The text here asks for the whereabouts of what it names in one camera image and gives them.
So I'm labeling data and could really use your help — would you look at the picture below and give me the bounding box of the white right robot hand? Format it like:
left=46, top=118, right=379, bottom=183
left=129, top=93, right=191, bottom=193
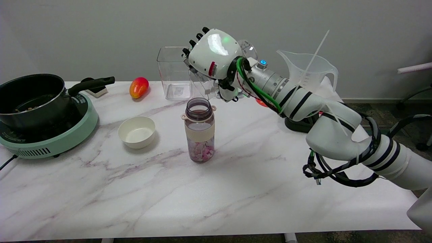
left=182, top=27, right=248, bottom=102

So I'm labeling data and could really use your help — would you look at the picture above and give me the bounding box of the small clear measuring cup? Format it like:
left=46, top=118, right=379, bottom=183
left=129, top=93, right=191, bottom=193
left=188, top=39, right=259, bottom=100

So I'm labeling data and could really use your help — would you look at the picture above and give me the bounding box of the clear bottle with beige band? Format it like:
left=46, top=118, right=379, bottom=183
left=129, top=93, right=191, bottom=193
left=181, top=98, right=217, bottom=163

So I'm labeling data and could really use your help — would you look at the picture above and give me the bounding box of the large translucent measuring jug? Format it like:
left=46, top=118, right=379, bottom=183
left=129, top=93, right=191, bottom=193
left=276, top=50, right=339, bottom=98

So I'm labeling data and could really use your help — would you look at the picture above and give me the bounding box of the clear square plastic container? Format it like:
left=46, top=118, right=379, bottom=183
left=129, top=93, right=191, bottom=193
left=157, top=47, right=193, bottom=101

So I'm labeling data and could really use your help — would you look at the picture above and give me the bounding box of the red yellow mango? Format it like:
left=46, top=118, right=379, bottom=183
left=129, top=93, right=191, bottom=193
left=129, top=77, right=150, bottom=99

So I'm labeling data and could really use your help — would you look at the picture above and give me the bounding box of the white bowl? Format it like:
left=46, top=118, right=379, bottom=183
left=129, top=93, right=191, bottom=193
left=118, top=116, right=156, bottom=149

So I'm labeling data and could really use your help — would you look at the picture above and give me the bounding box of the black device with red label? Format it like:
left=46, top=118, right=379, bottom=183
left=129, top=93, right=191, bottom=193
left=285, top=113, right=320, bottom=133

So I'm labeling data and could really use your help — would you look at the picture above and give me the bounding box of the small white black device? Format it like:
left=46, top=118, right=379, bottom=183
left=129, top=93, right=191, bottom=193
left=81, top=78, right=108, bottom=98

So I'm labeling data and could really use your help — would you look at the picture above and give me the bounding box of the mint green induction cooker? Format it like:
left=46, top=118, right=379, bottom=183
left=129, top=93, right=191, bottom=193
left=0, top=91, right=99, bottom=159

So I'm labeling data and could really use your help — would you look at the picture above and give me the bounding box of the white chair armrest tube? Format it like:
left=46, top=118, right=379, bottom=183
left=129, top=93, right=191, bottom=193
left=397, top=62, right=432, bottom=74

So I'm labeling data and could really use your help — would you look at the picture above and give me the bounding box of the floor vent grille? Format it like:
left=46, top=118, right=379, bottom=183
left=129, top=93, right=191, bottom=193
left=383, top=126, right=411, bottom=136

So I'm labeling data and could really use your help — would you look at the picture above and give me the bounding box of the dark chair base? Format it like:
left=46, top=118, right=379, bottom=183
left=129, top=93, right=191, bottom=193
left=397, top=84, right=432, bottom=151

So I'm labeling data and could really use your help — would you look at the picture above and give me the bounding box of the green robot cable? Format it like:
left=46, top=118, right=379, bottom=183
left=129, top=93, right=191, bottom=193
left=236, top=57, right=282, bottom=114

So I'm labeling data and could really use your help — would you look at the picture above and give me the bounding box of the black pot with handle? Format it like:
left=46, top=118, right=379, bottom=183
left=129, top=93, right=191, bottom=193
left=0, top=74, right=115, bottom=130

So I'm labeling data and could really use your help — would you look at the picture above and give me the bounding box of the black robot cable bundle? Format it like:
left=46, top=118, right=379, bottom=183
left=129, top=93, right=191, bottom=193
left=302, top=113, right=432, bottom=188

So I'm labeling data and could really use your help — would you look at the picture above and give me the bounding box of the black cooker power cord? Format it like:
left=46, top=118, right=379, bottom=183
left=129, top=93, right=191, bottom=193
left=0, top=155, right=17, bottom=171

